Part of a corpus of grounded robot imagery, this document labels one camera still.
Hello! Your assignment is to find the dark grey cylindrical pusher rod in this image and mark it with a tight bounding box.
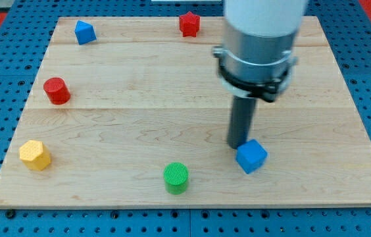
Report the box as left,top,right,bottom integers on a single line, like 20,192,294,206
227,96,257,149

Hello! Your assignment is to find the blue cube block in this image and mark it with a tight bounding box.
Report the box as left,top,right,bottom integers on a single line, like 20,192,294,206
235,139,268,174

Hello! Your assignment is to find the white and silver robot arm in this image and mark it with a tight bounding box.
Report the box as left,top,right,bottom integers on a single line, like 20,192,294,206
212,0,308,149

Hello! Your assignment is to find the green cylinder block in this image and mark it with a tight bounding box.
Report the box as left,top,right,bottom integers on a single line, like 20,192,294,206
163,162,189,195

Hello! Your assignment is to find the red star-shaped block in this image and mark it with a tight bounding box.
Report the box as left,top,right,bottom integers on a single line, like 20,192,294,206
179,11,201,38

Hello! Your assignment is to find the light wooden board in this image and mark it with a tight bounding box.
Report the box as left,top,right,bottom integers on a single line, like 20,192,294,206
0,16,371,209

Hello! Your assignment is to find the blue pentagonal prism block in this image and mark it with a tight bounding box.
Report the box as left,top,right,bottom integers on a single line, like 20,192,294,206
74,20,97,45

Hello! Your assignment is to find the red cylinder block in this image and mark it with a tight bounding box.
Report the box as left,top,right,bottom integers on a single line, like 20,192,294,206
43,77,71,105

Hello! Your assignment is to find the yellow hexagonal prism block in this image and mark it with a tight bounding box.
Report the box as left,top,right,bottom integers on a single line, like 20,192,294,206
18,140,51,171

